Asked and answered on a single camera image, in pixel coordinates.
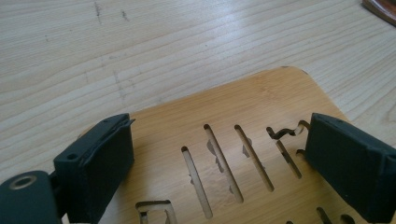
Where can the slotted wooden trivet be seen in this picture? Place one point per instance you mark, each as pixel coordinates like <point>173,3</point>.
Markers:
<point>249,102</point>

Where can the red-brown wooden spoon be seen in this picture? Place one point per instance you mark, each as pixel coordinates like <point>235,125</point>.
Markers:
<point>383,7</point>

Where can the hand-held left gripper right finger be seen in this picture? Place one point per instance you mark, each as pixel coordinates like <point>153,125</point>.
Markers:
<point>351,168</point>

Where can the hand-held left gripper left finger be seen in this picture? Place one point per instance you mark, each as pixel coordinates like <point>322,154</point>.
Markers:
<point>99,165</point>

